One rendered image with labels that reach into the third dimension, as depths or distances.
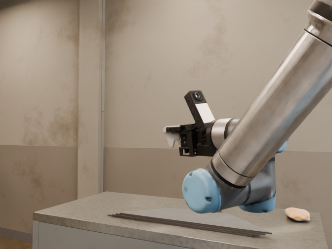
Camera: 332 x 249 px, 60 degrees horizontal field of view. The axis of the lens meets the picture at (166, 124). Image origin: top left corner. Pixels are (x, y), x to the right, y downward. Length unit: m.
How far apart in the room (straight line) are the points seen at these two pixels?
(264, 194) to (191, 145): 0.21
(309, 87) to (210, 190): 0.21
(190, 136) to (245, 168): 0.27
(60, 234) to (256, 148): 1.23
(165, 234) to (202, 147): 0.57
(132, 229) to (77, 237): 0.31
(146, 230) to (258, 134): 0.88
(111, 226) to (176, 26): 2.37
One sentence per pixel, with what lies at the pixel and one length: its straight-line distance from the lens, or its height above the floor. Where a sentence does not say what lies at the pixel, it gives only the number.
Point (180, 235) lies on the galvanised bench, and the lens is 1.18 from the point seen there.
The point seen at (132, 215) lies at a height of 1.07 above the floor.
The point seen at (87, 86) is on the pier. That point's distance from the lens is 3.57.
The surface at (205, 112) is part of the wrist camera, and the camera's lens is 0.71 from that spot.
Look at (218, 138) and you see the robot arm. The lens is 0.65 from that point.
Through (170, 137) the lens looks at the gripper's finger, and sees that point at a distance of 0.80.
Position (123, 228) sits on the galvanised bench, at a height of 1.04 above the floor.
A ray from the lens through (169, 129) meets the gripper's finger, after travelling 0.76.
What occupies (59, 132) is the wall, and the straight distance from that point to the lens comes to 3.99.
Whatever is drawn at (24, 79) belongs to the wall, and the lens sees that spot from 4.57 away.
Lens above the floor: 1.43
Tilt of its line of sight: 2 degrees up
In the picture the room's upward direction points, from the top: straight up
